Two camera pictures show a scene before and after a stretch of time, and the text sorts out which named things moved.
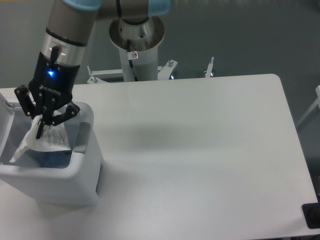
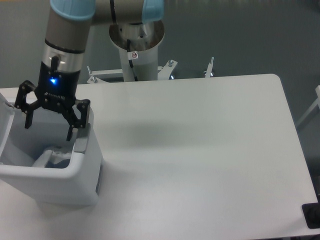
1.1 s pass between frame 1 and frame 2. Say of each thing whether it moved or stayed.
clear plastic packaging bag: moved
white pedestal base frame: stayed
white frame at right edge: stayed
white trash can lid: stayed
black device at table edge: stayed
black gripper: moved
